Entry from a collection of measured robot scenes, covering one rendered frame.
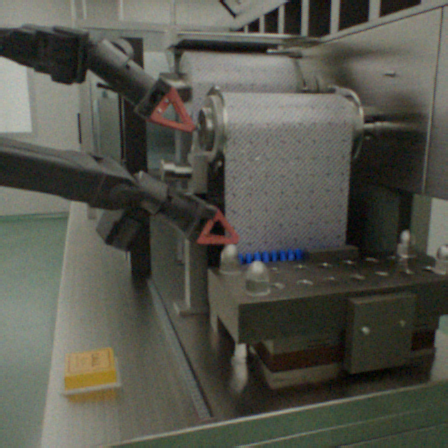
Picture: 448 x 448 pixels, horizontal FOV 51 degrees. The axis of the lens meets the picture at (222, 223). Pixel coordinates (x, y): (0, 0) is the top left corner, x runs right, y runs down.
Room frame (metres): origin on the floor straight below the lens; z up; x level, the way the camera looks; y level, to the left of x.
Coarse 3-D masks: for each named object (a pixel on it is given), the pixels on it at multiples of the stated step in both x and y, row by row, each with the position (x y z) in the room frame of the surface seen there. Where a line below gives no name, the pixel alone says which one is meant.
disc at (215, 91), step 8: (216, 88) 0.81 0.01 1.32; (216, 96) 0.81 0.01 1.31; (224, 104) 0.78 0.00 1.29; (224, 112) 0.77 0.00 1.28; (224, 120) 0.77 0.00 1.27; (224, 128) 0.77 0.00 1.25; (224, 136) 0.77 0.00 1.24; (224, 144) 0.77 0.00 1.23; (224, 152) 0.78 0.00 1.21; (216, 168) 0.81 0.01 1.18
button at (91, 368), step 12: (108, 348) 0.65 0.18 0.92; (72, 360) 0.62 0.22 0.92; (84, 360) 0.62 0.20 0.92; (96, 360) 0.62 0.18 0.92; (108, 360) 0.62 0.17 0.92; (72, 372) 0.59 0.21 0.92; (84, 372) 0.59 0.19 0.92; (96, 372) 0.59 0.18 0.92; (108, 372) 0.59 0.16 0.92; (72, 384) 0.58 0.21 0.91; (84, 384) 0.58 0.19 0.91; (96, 384) 0.59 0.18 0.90
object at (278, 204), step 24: (240, 168) 0.78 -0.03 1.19; (264, 168) 0.80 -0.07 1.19; (288, 168) 0.81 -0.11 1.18; (312, 168) 0.82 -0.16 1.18; (336, 168) 0.84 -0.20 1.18; (240, 192) 0.78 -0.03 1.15; (264, 192) 0.80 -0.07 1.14; (288, 192) 0.81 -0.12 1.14; (312, 192) 0.82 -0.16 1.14; (336, 192) 0.84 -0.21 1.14; (240, 216) 0.79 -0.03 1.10; (264, 216) 0.80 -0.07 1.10; (288, 216) 0.81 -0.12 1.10; (312, 216) 0.82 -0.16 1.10; (336, 216) 0.84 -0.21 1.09; (240, 240) 0.79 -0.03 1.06; (264, 240) 0.80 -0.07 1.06; (288, 240) 0.81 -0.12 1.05; (312, 240) 0.82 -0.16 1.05; (336, 240) 0.84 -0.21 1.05
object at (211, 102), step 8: (208, 96) 0.84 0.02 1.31; (208, 104) 0.84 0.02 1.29; (216, 104) 0.80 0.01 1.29; (216, 112) 0.79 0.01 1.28; (352, 112) 0.86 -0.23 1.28; (216, 120) 0.79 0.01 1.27; (352, 120) 0.85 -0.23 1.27; (216, 128) 0.79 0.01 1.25; (216, 136) 0.79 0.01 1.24; (352, 136) 0.85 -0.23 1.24; (216, 144) 0.79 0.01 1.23; (352, 144) 0.86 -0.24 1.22; (208, 152) 0.84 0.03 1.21; (216, 152) 0.79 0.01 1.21; (208, 160) 0.84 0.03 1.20; (216, 160) 0.82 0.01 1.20; (224, 160) 0.82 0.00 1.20
